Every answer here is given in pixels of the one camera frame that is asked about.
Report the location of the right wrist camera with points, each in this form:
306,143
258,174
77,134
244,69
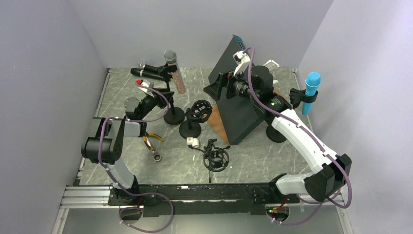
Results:
242,60

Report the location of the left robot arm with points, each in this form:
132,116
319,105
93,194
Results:
103,143

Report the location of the silver ratchet wrench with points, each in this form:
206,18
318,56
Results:
156,156

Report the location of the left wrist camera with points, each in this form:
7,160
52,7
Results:
145,85

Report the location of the white plastic bracket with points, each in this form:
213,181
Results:
271,65

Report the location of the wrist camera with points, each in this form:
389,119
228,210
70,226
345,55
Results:
242,60
145,85

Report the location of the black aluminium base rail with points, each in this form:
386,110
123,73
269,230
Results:
182,199

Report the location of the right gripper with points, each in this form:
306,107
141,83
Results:
226,79

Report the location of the blue mic clip stand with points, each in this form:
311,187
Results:
286,125

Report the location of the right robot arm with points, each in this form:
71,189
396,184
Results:
329,172

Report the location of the black foam-head microphone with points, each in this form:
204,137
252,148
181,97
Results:
145,74

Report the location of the round base shock mount stand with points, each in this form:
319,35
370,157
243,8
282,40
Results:
197,114

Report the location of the round base clip stand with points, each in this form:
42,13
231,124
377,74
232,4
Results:
174,115

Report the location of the blue microphone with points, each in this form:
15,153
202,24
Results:
312,82

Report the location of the brown wooden board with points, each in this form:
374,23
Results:
216,123

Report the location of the tripod shock mount stand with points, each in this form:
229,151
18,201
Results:
215,159

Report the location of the black silver-mesh microphone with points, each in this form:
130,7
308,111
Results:
149,68

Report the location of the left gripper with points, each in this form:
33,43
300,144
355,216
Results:
161,103

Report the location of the white pvc elbow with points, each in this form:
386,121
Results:
193,142

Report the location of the black network switch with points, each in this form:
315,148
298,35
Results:
237,114

